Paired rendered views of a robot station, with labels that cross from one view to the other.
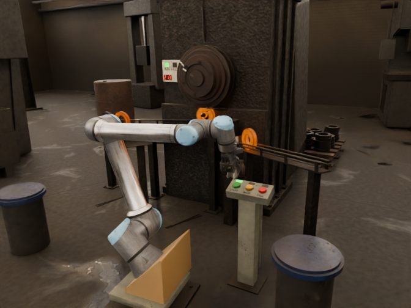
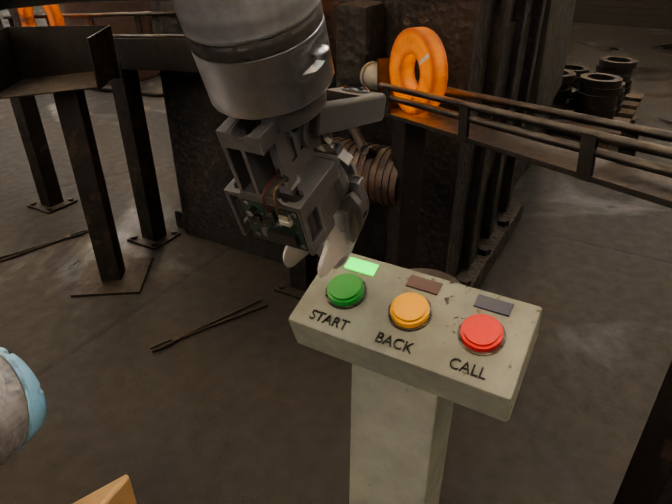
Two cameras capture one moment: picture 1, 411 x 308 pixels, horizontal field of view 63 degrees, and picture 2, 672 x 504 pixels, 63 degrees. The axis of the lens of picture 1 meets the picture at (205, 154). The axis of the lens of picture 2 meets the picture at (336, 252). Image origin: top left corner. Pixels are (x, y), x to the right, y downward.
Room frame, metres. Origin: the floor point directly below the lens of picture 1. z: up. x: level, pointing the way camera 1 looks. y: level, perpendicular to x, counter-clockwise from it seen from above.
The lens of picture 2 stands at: (1.20, -0.16, 0.94)
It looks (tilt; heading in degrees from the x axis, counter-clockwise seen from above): 31 degrees down; 0
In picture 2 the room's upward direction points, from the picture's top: straight up
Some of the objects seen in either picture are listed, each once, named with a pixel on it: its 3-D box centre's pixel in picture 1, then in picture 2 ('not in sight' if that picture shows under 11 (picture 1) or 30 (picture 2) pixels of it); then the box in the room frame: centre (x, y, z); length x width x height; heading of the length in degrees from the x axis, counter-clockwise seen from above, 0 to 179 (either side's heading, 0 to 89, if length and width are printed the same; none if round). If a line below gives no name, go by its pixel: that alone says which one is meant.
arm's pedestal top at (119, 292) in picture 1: (151, 285); not in sight; (1.52, 0.31, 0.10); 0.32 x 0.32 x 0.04; 66
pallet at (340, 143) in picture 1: (292, 135); (517, 81); (4.24, -1.15, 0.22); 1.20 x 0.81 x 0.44; 58
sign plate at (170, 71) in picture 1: (175, 71); not in sight; (2.90, 0.24, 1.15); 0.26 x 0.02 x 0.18; 60
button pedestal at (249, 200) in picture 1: (248, 235); (394, 492); (1.66, -0.23, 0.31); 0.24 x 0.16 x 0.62; 60
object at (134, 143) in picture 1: (139, 170); (79, 169); (2.64, 0.56, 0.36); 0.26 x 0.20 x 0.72; 95
